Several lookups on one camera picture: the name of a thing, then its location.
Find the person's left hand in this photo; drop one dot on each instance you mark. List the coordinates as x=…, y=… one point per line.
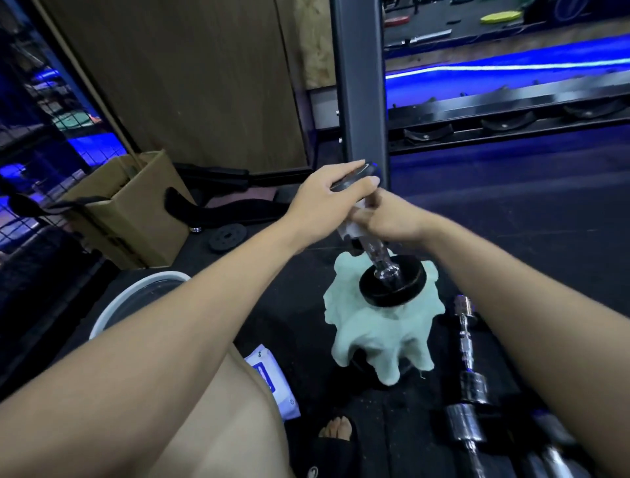
x=320, y=207

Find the person's right hand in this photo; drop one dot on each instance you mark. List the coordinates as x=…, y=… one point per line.
x=394, y=219

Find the white wet wipe sheet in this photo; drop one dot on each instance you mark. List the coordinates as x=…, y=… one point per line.
x=350, y=226

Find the small chrome dumbbell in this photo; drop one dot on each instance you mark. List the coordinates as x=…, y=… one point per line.
x=472, y=386

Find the white blue wet wipes pack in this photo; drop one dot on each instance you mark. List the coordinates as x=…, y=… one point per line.
x=280, y=389

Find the large chrome dumbbell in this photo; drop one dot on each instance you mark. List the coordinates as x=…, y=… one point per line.
x=462, y=423

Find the person's left forearm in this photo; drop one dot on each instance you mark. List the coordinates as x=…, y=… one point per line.
x=128, y=364

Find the person's right forearm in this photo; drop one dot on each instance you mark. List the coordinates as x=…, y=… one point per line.
x=551, y=335

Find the person's left leg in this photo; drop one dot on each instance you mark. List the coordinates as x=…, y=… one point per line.
x=221, y=433

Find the black padded bench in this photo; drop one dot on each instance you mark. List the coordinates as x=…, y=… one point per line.
x=231, y=212

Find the small black weight plate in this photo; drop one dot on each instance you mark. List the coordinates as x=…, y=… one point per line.
x=227, y=238

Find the light green cloth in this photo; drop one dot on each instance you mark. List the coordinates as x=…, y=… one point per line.
x=379, y=340

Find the dark metal rack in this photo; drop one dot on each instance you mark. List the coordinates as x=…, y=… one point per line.
x=492, y=101

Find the brown cardboard box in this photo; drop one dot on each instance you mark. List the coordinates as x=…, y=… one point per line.
x=142, y=226

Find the steel barbell bar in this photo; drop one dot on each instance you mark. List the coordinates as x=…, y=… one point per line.
x=428, y=37

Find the glowing white light strip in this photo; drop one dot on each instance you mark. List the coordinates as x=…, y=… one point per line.
x=517, y=66

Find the red weight plate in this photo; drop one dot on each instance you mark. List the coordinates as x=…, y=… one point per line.
x=396, y=20

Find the white rimmed basin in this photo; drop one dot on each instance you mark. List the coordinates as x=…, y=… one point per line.
x=128, y=300

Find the yellow weight plate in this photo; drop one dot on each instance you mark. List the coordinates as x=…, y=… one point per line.
x=501, y=17

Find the black left sandal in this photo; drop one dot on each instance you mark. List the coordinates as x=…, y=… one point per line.
x=334, y=455

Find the thin wooden stick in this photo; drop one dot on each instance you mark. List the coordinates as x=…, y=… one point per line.
x=88, y=83

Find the row of black bumper plates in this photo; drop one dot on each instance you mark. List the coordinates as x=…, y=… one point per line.
x=576, y=10

